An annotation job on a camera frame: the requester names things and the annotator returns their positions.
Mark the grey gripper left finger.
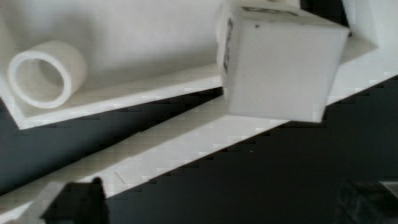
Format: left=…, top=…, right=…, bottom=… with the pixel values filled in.
left=15, top=176, right=109, bottom=224

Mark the white table leg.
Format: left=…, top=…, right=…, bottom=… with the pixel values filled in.
left=216, top=0, right=348, bottom=122

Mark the white square tabletop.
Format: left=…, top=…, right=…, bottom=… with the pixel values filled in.
left=0, top=0, right=221, bottom=129

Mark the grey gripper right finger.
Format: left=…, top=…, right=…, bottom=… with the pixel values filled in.
left=333, top=182, right=398, bottom=224

